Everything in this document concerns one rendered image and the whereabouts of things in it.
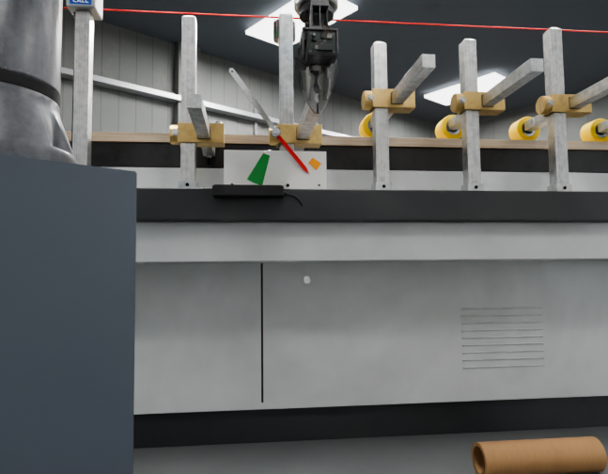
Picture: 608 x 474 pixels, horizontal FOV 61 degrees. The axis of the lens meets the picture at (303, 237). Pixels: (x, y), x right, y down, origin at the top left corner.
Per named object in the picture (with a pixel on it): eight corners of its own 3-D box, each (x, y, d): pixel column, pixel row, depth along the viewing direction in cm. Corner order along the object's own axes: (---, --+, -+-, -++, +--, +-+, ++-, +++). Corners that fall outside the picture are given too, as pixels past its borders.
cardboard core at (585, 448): (606, 442, 122) (486, 448, 119) (607, 477, 122) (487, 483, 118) (584, 432, 130) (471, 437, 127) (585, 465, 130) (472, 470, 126)
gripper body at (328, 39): (301, 55, 99) (300, -4, 100) (297, 73, 108) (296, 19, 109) (340, 56, 100) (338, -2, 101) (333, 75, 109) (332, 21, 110)
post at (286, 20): (294, 193, 131) (292, 11, 134) (280, 193, 131) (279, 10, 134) (293, 195, 134) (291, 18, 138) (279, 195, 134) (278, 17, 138)
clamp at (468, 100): (506, 109, 138) (506, 91, 138) (458, 108, 136) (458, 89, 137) (495, 117, 144) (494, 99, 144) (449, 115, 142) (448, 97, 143)
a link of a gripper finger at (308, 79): (304, 104, 100) (304, 59, 101) (301, 115, 106) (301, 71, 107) (320, 104, 100) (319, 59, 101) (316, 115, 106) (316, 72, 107)
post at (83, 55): (87, 188, 125) (91, 9, 128) (67, 188, 124) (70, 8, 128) (93, 191, 129) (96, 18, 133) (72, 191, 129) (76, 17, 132)
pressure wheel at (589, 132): (586, 134, 165) (606, 147, 166) (597, 113, 166) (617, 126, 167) (574, 138, 171) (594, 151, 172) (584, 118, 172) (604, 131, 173)
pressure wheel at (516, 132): (532, 111, 164) (512, 124, 163) (545, 133, 164) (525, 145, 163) (522, 117, 170) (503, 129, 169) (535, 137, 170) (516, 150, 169)
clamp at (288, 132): (322, 143, 132) (321, 124, 132) (270, 142, 130) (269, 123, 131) (319, 149, 137) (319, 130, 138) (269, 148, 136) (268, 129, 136)
